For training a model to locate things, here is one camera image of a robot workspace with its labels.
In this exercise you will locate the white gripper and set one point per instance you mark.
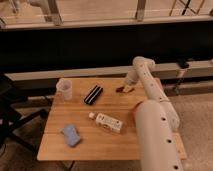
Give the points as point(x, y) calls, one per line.
point(129, 80)

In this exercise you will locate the orange ceramic bowl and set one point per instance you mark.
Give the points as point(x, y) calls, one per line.
point(136, 106)

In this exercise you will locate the black striped case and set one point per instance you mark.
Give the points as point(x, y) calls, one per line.
point(93, 95)

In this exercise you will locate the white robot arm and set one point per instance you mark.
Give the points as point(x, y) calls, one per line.
point(155, 119)

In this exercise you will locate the black office chair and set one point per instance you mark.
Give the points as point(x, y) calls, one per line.
point(12, 119)

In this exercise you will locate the red pepper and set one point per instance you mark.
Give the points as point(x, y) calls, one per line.
point(120, 89)

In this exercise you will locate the clear plastic cup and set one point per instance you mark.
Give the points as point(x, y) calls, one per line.
point(65, 88)

